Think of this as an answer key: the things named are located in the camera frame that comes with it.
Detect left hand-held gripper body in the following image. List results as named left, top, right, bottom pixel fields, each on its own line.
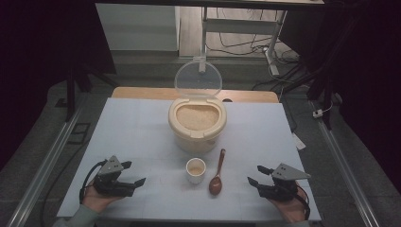
left=93, top=155, right=137, bottom=199

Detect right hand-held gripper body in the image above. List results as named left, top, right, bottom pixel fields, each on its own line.
left=257, top=162, right=312, bottom=202

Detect brown wooden spoon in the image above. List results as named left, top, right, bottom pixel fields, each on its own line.
left=208, top=148, right=227, bottom=196

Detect white cup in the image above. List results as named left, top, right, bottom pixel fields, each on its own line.
left=184, top=157, right=207, bottom=185

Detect cream rice container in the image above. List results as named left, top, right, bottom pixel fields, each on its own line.
left=167, top=97, right=228, bottom=154

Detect uncooked rice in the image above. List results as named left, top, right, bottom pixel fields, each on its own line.
left=175, top=104, right=219, bottom=131

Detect person's left hand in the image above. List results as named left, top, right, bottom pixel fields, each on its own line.
left=80, top=182, right=125, bottom=213

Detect person's right hand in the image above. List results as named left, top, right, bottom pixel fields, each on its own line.
left=269, top=188, right=311, bottom=224

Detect white table board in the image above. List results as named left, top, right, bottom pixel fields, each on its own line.
left=56, top=97, right=323, bottom=222

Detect white paper tag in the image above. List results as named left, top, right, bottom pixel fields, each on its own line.
left=291, top=131, right=307, bottom=151

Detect wooden table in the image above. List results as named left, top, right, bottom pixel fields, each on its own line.
left=112, top=86, right=280, bottom=104

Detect black stand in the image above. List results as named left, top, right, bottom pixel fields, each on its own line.
left=283, top=60, right=336, bottom=131
left=64, top=61, right=118, bottom=123

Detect clear round container lid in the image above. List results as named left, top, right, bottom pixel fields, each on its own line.
left=174, top=60, right=223, bottom=98

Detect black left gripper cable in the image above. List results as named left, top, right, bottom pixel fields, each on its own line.
left=78, top=159, right=108, bottom=204

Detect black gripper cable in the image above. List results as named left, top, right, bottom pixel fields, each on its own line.
left=293, top=183, right=312, bottom=221
left=78, top=159, right=108, bottom=204

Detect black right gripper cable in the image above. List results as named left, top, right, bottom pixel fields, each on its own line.
left=293, top=183, right=312, bottom=221

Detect black floor frame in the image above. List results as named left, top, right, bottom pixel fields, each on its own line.
left=66, top=122, right=92, bottom=146

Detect metal floor rail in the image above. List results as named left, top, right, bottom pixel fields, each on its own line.
left=6, top=107, right=85, bottom=227
left=310, top=100, right=382, bottom=227

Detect black floor cables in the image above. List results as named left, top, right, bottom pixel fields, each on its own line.
left=206, top=8, right=301, bottom=65

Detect white metal desk frame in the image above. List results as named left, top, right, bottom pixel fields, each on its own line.
left=198, top=6, right=289, bottom=77

